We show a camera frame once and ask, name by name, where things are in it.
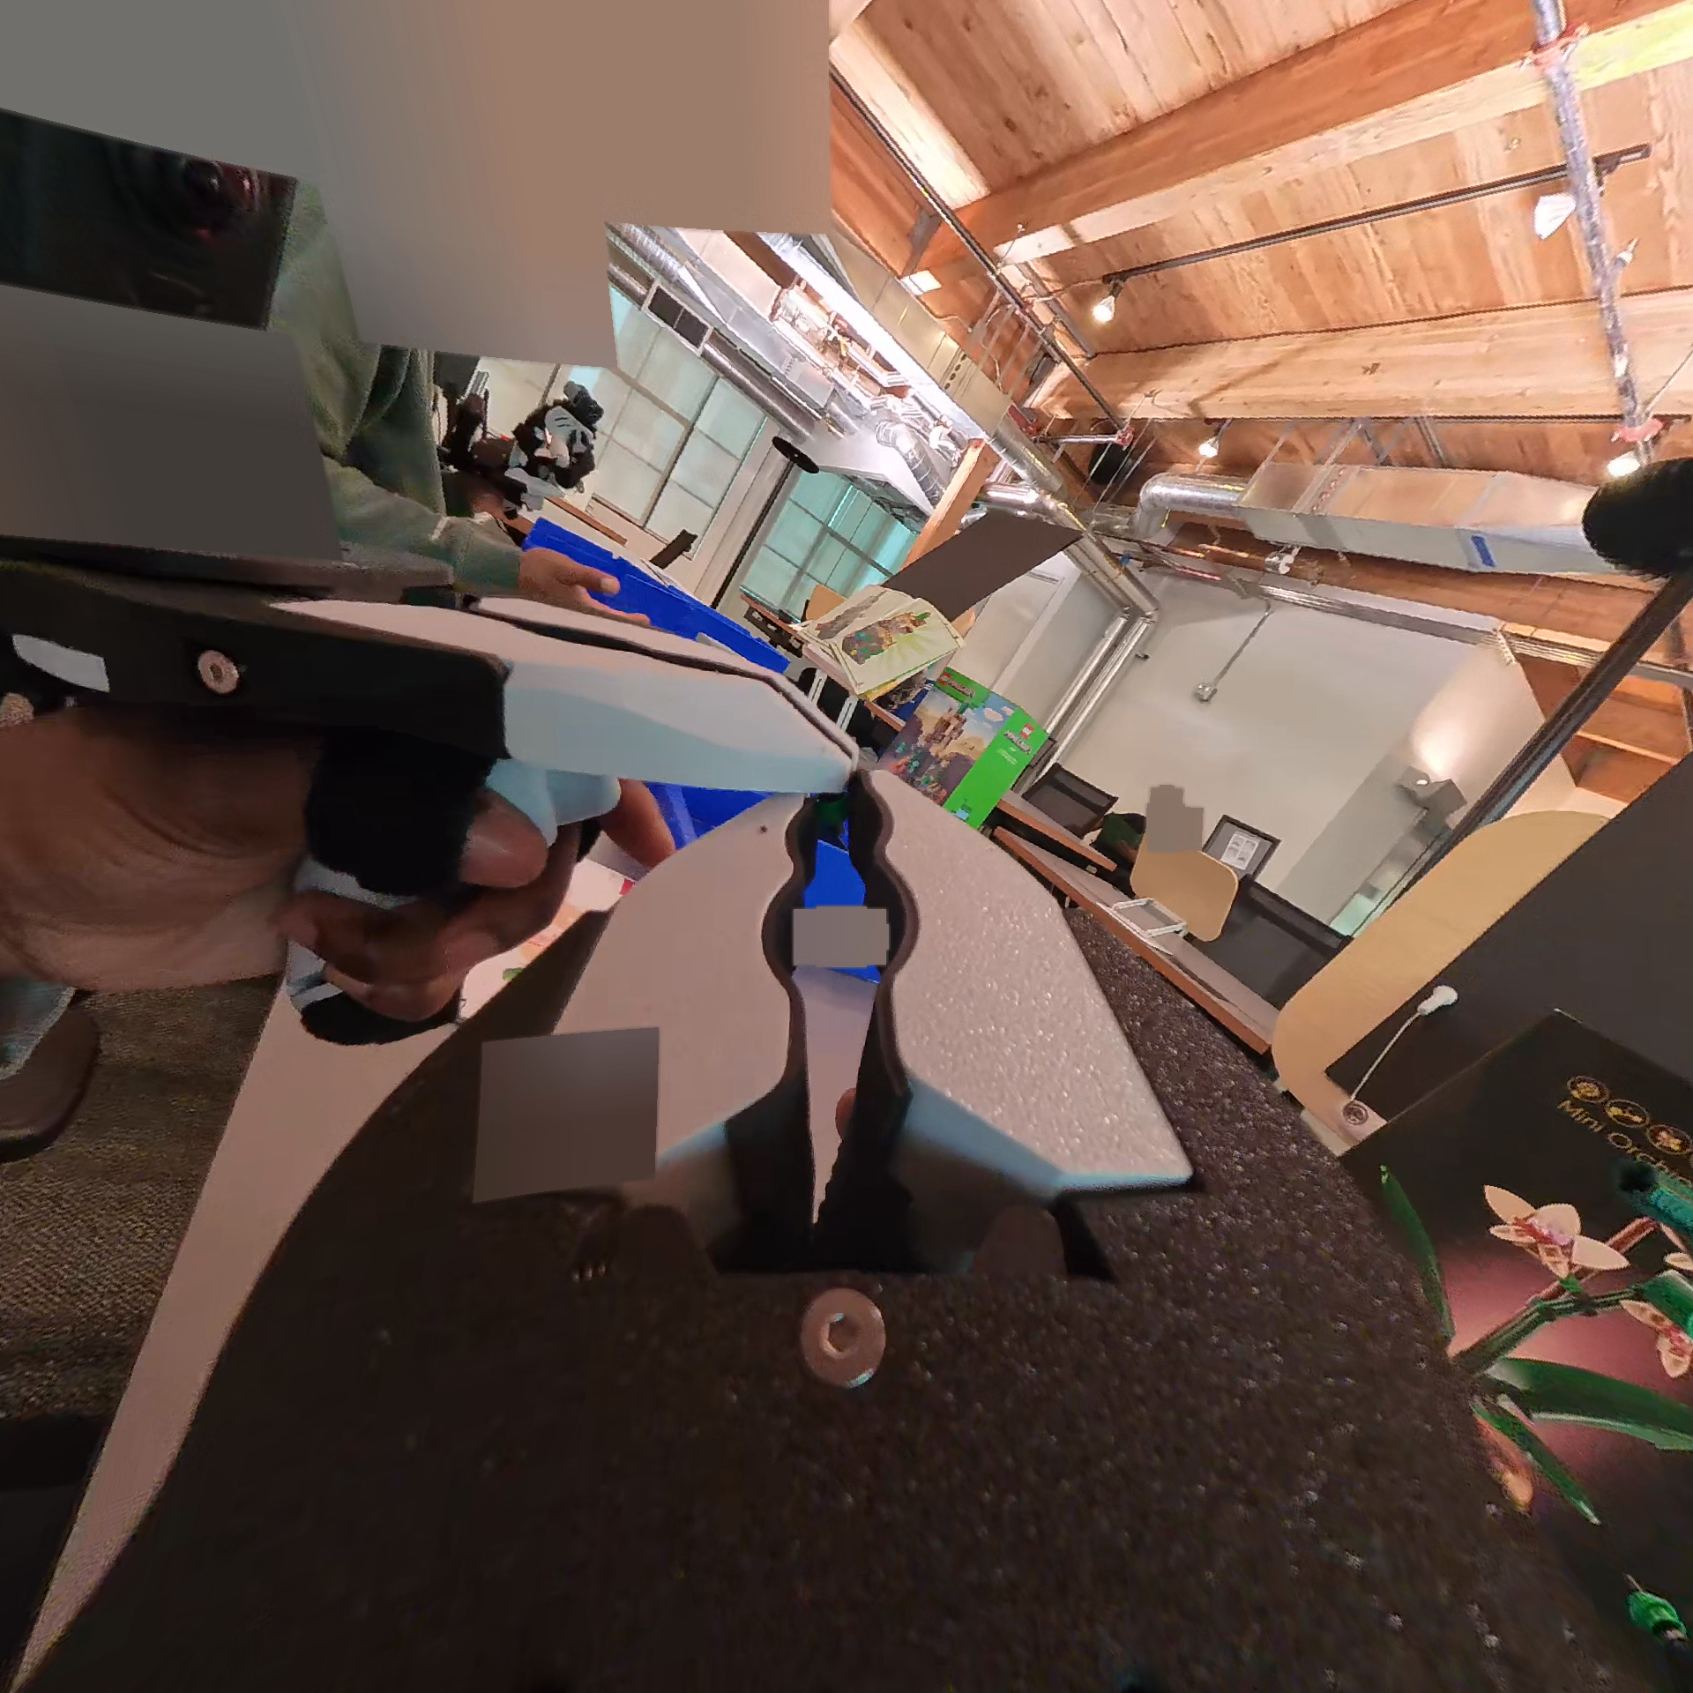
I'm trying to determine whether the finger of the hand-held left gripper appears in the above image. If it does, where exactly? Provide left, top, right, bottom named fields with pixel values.
left=464, top=594, right=825, bottom=719
left=502, top=651, right=864, bottom=799

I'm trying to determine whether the silver rectangular air duct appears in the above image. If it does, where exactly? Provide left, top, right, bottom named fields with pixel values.
left=1136, top=464, right=1634, bottom=577

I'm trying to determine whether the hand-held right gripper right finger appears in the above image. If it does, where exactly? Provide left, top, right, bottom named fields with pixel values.
left=812, top=770, right=1198, bottom=1272

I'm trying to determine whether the person's left hand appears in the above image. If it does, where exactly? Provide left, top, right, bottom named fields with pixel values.
left=0, top=708, right=678, bottom=1020

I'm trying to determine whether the black desk divider panel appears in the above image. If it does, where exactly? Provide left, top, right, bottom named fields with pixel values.
left=1326, top=757, right=1693, bottom=1152

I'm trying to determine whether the black and white figure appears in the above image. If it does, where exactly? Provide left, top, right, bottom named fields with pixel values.
left=505, top=381, right=607, bottom=516

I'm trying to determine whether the green toy set box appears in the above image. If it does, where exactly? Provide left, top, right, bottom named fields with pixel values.
left=877, top=667, right=1049, bottom=833

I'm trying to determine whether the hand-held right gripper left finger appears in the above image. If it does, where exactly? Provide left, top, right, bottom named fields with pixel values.
left=559, top=791, right=813, bottom=1257

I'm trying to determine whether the wooden top office desk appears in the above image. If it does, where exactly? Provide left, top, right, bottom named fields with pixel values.
left=991, top=791, right=1282, bottom=1057

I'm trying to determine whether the black stand with round head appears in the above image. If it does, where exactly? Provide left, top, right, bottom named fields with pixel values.
left=1420, top=456, right=1693, bottom=854

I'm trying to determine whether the black office chair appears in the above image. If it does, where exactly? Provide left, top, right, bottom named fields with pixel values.
left=1022, top=763, right=1118, bottom=839

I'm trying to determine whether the black tilted board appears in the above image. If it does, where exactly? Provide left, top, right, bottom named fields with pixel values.
left=893, top=514, right=1084, bottom=626

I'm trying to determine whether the beige rounded panel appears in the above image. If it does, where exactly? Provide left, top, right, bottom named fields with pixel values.
left=1274, top=810, right=1608, bottom=1127

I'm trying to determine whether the blue plastic bin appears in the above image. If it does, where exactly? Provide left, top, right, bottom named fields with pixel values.
left=521, top=516, right=796, bottom=677
left=601, top=779, right=889, bottom=984

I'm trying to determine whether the white cable with plug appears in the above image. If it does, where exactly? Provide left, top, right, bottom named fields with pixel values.
left=1341, top=985, right=1460, bottom=1128

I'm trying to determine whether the beige chair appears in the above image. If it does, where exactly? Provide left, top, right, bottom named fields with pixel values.
left=1129, top=846, right=1241, bottom=944

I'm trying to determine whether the black floor lamp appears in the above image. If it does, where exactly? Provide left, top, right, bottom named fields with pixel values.
left=734, top=438, right=822, bottom=610

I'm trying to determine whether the black orchid print box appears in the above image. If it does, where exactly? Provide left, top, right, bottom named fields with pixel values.
left=1374, top=1011, right=1693, bottom=1693

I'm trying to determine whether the person's brown shoe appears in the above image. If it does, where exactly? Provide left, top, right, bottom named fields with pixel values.
left=0, top=1011, right=100, bottom=1165

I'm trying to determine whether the white desk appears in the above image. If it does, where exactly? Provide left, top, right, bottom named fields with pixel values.
left=5, top=846, right=662, bottom=1686

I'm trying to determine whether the illustrated toy set box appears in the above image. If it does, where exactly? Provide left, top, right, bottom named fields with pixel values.
left=804, top=584, right=966, bottom=700

